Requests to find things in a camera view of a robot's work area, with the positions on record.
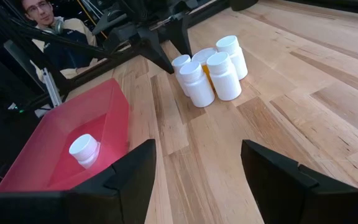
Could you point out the person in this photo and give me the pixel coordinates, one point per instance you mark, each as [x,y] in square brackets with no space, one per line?
[42,11]

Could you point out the silver metal bracket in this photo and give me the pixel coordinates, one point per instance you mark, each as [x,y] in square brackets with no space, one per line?
[52,88]

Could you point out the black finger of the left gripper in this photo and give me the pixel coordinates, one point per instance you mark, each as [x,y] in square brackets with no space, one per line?
[180,31]
[154,46]

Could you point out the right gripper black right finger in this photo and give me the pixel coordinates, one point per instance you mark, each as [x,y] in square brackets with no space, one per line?
[291,196]

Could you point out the orange pill bottle white cap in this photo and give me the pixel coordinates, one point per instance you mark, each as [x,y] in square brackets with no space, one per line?
[204,55]

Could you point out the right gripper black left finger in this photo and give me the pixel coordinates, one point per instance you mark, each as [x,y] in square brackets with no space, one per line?
[120,193]

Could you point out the white plastic pill bottle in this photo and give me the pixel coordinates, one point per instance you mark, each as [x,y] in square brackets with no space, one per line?
[233,62]
[180,63]
[225,81]
[199,90]
[84,149]

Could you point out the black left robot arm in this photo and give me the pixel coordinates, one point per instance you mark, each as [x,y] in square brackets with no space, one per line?
[154,6]

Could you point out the black aluminium table frame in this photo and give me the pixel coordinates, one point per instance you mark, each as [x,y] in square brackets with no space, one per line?
[98,73]

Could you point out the grey headphones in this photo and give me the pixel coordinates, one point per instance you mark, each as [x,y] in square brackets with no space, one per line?
[56,27]

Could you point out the red translucent plastic basket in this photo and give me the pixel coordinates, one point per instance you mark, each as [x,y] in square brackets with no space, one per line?
[42,149]

